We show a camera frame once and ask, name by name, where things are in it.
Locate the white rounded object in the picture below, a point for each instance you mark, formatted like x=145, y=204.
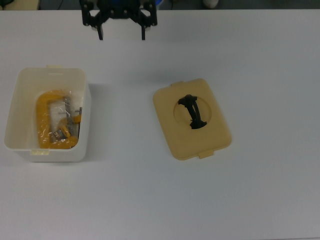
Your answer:
x=211, y=3

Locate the large yellow C-clamp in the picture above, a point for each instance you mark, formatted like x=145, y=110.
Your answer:
x=41, y=115

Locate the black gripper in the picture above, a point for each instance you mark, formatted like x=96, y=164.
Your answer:
x=120, y=10

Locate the small yellow C-clamp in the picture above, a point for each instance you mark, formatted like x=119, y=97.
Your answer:
x=63, y=123

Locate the clear plastic bag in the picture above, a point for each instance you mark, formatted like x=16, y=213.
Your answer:
x=75, y=97

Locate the white plastic tool case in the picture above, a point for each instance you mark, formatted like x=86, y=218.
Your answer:
x=25, y=100

